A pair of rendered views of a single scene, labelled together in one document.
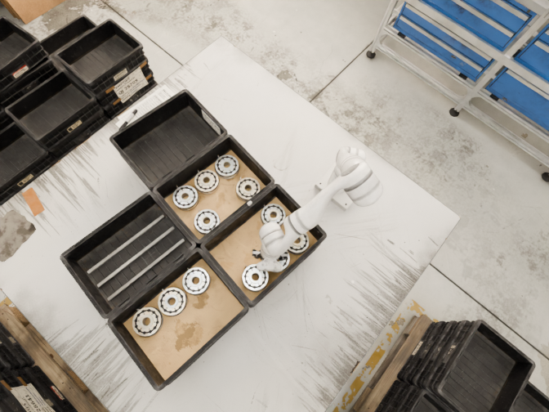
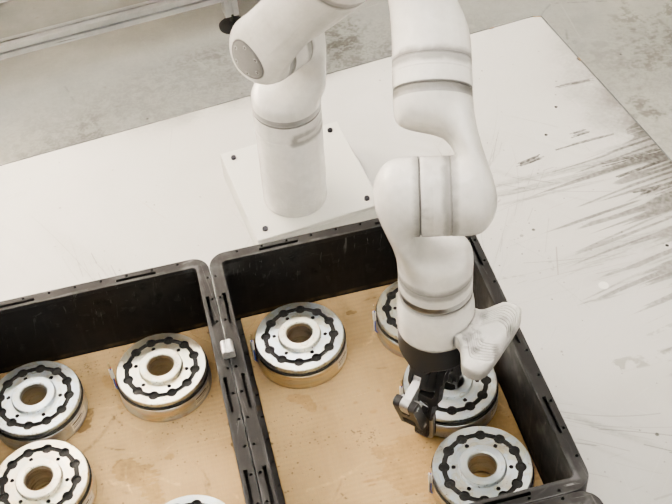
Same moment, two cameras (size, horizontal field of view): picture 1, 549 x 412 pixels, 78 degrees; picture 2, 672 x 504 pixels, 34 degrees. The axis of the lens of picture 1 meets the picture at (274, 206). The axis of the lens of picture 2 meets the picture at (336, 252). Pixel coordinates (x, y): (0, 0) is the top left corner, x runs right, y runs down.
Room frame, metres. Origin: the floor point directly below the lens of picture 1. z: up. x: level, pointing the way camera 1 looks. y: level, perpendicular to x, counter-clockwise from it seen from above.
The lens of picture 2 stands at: (-0.14, 0.55, 1.82)
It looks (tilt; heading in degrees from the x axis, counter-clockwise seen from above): 46 degrees down; 313
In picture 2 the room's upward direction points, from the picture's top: 6 degrees counter-clockwise
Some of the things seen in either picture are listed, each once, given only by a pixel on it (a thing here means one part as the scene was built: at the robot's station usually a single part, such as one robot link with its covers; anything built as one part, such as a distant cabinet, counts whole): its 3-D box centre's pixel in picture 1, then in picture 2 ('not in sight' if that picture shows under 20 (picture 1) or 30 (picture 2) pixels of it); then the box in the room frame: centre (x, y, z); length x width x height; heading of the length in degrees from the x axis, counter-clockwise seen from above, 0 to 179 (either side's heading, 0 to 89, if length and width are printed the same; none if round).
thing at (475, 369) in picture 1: (458, 370); not in sight; (-0.01, -1.07, 0.37); 0.40 x 0.30 x 0.45; 149
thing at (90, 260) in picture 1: (134, 254); not in sight; (0.18, 0.49, 0.87); 0.40 x 0.30 x 0.11; 143
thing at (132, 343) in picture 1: (182, 315); not in sight; (0.00, 0.25, 0.87); 0.40 x 0.30 x 0.11; 143
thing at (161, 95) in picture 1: (153, 114); not in sight; (0.90, 0.69, 0.70); 0.33 x 0.23 x 0.01; 149
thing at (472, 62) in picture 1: (454, 21); not in sight; (2.08, -0.92, 0.60); 0.72 x 0.03 x 0.56; 59
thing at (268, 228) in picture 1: (271, 239); (424, 230); (0.27, -0.01, 1.12); 0.09 x 0.07 x 0.15; 37
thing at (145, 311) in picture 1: (146, 321); not in sight; (-0.05, 0.37, 0.86); 0.10 x 0.10 x 0.01
